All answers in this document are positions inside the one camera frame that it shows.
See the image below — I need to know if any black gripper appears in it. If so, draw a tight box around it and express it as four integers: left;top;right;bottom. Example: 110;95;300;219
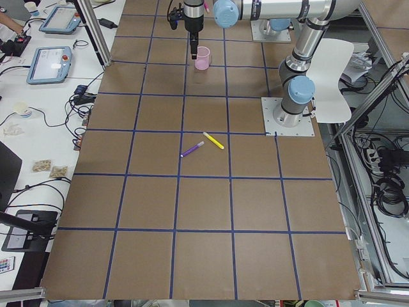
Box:
185;15;204;59

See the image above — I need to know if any pink highlighter pen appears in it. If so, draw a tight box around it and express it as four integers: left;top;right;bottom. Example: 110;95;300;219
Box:
204;1;210;13

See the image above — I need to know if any purple highlighter pen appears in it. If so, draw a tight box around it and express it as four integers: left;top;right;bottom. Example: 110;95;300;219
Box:
180;141;205;158

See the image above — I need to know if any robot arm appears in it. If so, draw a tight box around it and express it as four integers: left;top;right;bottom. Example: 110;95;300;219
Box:
183;0;205;59
213;0;361;128

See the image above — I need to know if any pink mesh pen cup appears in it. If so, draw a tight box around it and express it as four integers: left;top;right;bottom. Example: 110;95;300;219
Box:
194;46;211;70

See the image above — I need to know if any white paper cup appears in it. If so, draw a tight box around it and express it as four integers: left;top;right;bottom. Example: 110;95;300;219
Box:
13;102;32;118

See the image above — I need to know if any black power adapter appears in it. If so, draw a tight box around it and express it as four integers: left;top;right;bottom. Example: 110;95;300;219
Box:
98;18;118;29

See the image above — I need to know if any yellow highlighter pen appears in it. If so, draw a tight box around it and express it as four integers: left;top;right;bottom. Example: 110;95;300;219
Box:
203;132;224;150

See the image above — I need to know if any upper blue teach pendant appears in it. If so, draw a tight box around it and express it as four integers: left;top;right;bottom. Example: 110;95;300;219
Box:
39;6;81;35

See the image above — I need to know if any blue teach pendant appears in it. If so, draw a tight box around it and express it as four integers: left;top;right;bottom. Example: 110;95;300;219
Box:
39;6;81;35
26;46;72;85

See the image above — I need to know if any white plastic chair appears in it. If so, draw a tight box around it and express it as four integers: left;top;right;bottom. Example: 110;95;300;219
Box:
306;38;354;123

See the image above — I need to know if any lower blue teach pendant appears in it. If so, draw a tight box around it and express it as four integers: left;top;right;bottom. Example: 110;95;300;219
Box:
26;46;72;85

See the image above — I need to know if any snack bag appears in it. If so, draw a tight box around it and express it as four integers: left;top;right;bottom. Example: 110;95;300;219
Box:
31;159;52;173
49;166;69;178

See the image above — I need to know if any black monitor stand base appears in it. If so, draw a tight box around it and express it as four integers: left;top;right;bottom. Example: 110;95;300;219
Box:
1;210;58;252

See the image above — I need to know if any colourful remote control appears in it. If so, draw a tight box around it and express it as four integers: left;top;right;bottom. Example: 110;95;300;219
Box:
0;256;15;274

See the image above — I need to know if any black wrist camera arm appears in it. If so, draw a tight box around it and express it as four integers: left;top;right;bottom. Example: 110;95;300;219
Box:
167;6;183;30

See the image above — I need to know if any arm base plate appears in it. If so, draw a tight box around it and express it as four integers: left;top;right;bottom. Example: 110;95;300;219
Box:
251;19;291;43
261;97;314;137

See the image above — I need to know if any aluminium frame post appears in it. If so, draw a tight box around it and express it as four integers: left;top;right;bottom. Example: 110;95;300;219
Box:
73;0;112;67

